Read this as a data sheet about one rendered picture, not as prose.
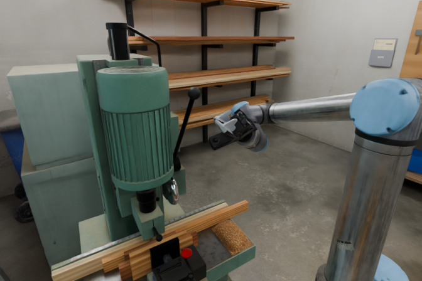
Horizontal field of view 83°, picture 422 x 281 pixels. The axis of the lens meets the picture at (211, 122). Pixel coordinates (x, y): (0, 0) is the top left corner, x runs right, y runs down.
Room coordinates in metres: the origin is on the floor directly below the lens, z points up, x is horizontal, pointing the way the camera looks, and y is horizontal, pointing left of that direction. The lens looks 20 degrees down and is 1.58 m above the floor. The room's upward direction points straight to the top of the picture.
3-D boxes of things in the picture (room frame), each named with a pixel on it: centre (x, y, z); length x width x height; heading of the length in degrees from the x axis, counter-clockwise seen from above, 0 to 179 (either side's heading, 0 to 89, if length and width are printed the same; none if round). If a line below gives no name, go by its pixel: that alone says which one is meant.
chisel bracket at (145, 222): (0.64, 0.21, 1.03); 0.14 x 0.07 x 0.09; 31
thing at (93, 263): (0.65, 0.19, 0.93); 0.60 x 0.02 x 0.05; 121
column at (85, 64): (0.87, 0.35, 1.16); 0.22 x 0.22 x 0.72; 31
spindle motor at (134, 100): (0.62, 0.20, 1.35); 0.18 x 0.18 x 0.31
